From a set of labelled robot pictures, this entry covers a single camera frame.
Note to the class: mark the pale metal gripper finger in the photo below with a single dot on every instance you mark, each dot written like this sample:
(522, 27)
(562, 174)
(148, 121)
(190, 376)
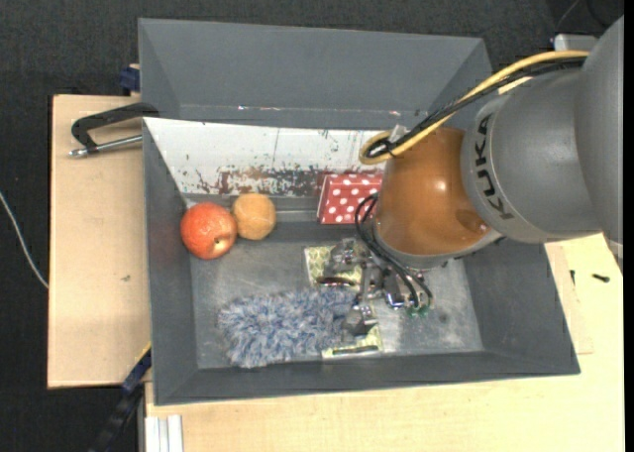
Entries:
(347, 253)
(360, 321)

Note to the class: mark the red apple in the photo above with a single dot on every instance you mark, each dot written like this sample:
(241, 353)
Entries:
(207, 231)

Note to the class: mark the red white-dotted box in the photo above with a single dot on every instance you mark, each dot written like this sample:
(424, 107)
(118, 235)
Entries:
(347, 199)

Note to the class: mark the grey metal bin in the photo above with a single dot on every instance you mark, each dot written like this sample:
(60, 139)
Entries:
(257, 73)

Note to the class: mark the pale green patterned packet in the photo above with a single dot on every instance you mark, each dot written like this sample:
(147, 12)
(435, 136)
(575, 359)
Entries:
(317, 261)

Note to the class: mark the small black screw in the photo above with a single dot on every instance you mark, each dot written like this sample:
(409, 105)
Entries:
(602, 278)

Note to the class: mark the tan orange ball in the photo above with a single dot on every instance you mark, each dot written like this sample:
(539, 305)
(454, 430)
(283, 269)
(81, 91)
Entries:
(254, 216)

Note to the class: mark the blue fluffy cloth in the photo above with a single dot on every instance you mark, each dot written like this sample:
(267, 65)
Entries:
(277, 326)

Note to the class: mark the pale brown cardboard board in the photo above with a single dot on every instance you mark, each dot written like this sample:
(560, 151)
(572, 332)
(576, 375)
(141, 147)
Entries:
(94, 252)

